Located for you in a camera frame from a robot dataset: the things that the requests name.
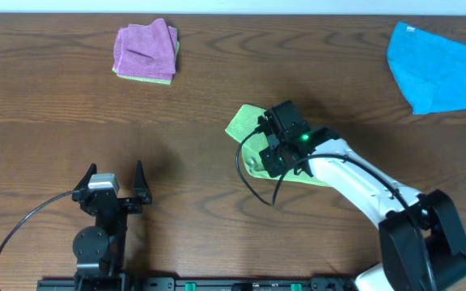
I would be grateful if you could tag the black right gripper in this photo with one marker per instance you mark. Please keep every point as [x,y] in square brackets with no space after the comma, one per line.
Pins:
[266,158]

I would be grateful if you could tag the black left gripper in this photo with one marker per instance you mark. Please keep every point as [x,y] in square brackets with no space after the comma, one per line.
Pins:
[137,206]

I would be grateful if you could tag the green microfibre cloth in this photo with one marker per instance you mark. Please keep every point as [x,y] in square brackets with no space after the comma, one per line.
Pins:
[243,123]

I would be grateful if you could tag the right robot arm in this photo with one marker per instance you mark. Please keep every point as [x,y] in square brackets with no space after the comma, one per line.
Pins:
[422,239]

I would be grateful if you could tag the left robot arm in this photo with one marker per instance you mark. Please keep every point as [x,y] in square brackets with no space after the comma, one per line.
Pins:
[100,249]

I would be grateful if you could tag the folded light green cloth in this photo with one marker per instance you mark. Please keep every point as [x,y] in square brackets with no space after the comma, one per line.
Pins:
[150,80]

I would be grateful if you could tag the folded purple cloth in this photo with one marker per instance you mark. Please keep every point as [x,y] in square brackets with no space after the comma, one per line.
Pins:
[146,51]

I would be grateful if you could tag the blue cloth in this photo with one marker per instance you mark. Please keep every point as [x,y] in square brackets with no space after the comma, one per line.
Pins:
[430,70]

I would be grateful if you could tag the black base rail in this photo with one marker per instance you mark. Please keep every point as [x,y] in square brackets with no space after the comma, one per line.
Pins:
[196,284]

